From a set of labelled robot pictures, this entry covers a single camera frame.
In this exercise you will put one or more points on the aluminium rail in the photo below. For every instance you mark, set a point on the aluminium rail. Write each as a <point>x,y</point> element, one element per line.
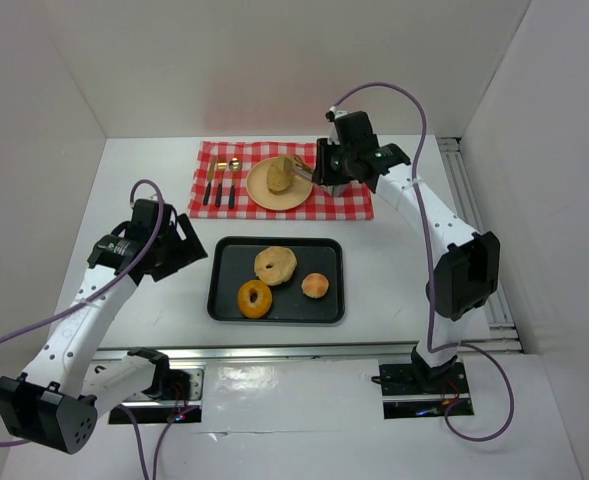
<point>503,331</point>
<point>288,352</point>

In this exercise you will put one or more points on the gold knife black handle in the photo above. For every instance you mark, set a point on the gold knife black handle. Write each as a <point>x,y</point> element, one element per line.
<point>209,178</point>

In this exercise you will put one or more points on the small round muffin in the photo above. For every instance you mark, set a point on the small round muffin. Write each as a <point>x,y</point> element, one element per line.
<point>286,164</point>

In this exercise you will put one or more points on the small round bun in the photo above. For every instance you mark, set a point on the small round bun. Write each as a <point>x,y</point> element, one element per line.
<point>315,285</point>

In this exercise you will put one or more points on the gold fork black handle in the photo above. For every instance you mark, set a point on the gold fork black handle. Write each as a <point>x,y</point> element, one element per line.
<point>222,166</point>

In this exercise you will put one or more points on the metal tongs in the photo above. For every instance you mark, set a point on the metal tongs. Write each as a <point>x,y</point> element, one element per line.
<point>304,171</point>

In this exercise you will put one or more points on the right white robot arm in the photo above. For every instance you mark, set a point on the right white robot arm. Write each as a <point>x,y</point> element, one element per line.
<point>462,263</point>

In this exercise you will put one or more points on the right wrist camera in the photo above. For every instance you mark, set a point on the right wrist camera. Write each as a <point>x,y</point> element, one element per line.
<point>334,113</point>

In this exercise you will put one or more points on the large pale bagel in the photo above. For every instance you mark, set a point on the large pale bagel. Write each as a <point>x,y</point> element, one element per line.
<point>275,265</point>

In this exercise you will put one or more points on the beige plate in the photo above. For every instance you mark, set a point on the beige plate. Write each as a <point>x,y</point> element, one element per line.
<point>257,188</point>

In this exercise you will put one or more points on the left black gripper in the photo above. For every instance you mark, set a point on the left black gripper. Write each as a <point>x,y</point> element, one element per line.
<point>185,245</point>

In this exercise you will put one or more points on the aluminium rail right side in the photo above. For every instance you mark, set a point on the aluminium rail right side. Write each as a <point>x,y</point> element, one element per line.
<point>503,331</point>

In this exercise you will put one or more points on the gold spoon black handle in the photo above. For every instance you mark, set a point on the gold spoon black handle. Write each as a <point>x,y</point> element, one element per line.
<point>234,167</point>

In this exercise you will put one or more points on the orange glazed donut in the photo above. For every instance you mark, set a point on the orange glazed donut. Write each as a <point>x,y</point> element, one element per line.
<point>254,299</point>

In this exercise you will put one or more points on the aluminium rail front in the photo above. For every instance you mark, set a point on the aluminium rail front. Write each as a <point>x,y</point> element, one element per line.
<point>288,352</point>

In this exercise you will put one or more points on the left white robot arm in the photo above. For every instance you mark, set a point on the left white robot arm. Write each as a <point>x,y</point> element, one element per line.
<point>59,396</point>

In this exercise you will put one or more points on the speckled oval bread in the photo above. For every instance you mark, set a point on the speckled oval bread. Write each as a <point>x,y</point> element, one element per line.
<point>276,181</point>

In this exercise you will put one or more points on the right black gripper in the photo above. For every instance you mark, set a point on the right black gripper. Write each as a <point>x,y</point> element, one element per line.
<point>325,163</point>

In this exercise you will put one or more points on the black baking tray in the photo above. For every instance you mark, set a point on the black baking tray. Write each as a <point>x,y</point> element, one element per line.
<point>289,280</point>

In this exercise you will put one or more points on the red checkered cloth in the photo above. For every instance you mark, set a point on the red checkered cloth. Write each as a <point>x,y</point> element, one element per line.
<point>354,204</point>

